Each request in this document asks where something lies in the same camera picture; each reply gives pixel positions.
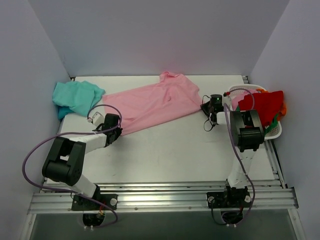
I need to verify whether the teal t shirt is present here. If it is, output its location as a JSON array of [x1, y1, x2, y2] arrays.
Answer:
[[52, 81, 106, 120]]

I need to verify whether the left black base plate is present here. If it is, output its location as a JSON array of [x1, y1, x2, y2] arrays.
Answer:
[[71, 194, 118, 211]]

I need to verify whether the orange t shirt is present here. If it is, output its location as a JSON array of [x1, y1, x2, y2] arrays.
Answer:
[[256, 88, 287, 122]]

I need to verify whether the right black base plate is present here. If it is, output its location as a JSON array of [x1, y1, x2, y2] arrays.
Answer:
[[206, 191, 252, 209]]

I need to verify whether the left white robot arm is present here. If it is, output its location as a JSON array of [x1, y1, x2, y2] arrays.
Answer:
[[42, 113, 123, 210]]

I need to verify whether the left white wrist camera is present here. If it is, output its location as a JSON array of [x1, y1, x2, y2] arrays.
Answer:
[[87, 112, 105, 127]]

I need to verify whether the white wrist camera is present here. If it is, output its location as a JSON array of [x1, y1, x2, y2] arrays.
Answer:
[[222, 91, 232, 109], [87, 112, 105, 127]]

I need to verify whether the red t shirt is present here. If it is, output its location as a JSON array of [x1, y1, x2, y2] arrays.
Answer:
[[235, 90, 284, 129]]

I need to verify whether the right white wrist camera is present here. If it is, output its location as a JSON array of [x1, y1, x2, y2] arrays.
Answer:
[[222, 91, 232, 109]]

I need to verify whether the pink t shirt in basket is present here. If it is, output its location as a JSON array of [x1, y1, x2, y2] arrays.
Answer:
[[231, 93, 248, 110]]

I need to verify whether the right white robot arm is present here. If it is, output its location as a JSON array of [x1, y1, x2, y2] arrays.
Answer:
[[200, 94, 265, 189]]

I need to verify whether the white plastic basket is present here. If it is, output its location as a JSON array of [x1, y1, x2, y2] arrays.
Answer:
[[228, 84, 287, 141]]

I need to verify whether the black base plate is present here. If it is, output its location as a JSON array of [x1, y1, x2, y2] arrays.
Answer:
[[206, 191, 252, 209], [71, 194, 118, 211]]

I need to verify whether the green t shirt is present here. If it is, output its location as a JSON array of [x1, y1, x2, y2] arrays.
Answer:
[[264, 113, 282, 140]]

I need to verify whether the pink t shirt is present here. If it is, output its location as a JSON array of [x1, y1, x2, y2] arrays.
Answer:
[[102, 71, 202, 136], [231, 93, 248, 110]]

